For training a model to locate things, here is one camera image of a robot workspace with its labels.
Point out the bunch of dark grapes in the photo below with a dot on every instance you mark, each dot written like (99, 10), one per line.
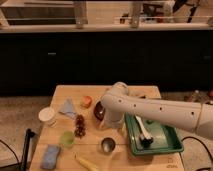
(80, 126)

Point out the black clamp stand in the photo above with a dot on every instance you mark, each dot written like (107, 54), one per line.
(28, 136)

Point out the orange fruit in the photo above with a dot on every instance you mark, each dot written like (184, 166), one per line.
(86, 101)

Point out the green plastic cup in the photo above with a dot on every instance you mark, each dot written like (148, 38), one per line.
(67, 139)

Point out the white paper cup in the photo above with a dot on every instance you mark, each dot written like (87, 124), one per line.
(47, 115)

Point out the dark red bowl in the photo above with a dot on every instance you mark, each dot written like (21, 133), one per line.
(99, 111)

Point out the light blue cloth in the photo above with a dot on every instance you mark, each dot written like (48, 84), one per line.
(68, 109)

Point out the small metal cup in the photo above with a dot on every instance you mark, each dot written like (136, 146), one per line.
(108, 145)

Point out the blue sponge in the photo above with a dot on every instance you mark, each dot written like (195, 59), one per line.
(49, 159)

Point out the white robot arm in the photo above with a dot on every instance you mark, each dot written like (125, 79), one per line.
(189, 116)

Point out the yellow banana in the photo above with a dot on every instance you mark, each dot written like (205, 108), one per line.
(86, 163)

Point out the green plastic tray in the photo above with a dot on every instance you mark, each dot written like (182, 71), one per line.
(165, 138)

